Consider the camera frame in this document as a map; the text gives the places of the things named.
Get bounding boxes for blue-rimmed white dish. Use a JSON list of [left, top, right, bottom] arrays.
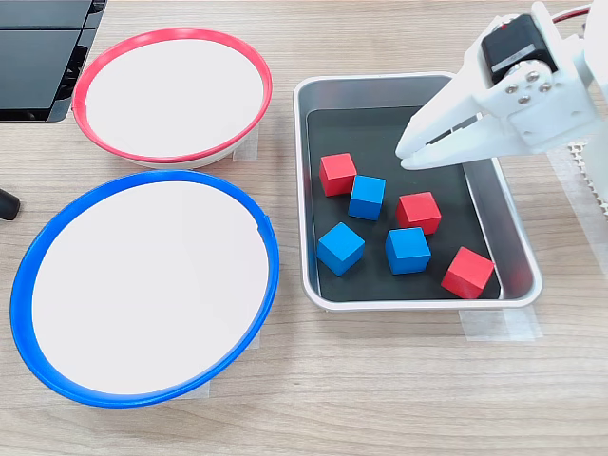
[[9, 169, 281, 409]]

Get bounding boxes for black flat panel device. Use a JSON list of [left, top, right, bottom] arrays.
[[0, 0, 108, 124]]

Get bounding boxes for silver metal tray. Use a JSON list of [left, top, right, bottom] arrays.
[[293, 70, 544, 314]]

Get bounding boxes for red servo cable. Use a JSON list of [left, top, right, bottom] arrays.
[[550, 3, 594, 24]]

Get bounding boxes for blue wooden cube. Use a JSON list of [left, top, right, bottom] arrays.
[[348, 174, 387, 222], [384, 226, 432, 276], [316, 221, 367, 278]]

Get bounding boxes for white perforated base plate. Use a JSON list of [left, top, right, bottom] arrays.
[[567, 142, 608, 215]]

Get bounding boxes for red wooden cube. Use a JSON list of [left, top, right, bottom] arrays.
[[394, 191, 443, 237], [317, 152, 358, 199], [440, 245, 496, 300]]

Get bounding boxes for red-rimmed white dish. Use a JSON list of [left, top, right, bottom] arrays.
[[71, 27, 275, 171]]

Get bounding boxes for black tray liner mat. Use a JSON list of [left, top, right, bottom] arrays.
[[306, 104, 504, 304]]

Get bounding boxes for black rounded stand foot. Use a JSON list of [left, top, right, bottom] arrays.
[[0, 188, 22, 221]]

